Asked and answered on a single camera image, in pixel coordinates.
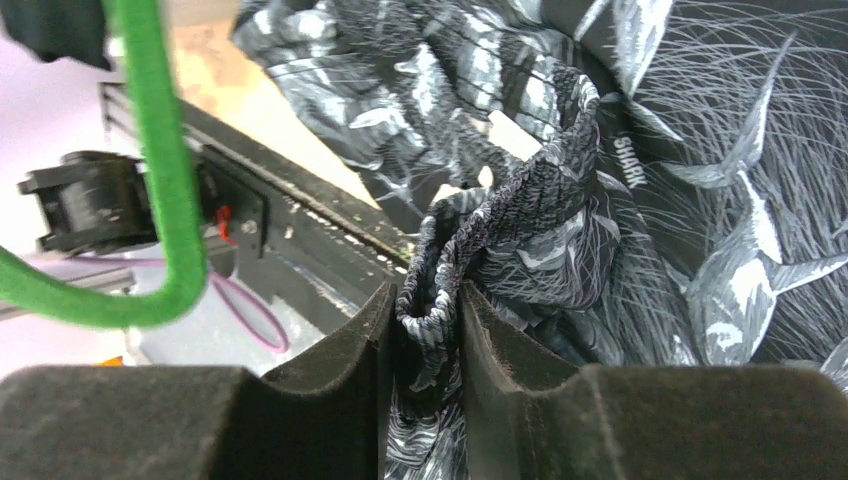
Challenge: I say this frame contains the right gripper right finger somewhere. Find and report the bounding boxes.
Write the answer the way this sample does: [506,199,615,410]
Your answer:
[460,284,847,479]

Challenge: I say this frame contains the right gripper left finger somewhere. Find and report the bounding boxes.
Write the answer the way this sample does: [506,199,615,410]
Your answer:
[1,284,396,479]

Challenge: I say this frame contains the green hanger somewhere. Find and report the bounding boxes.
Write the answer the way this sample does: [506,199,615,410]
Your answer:
[1,0,207,328]

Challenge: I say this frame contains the black patterned shorts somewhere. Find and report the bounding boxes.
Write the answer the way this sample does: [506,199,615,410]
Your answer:
[231,1,847,479]

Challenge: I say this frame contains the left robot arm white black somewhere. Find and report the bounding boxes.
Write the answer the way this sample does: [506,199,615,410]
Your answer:
[1,0,113,71]

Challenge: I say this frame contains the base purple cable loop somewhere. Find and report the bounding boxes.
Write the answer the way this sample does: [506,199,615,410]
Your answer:
[66,254,291,356]

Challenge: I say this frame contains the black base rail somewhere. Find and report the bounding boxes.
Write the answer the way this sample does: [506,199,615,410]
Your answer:
[18,82,415,336]

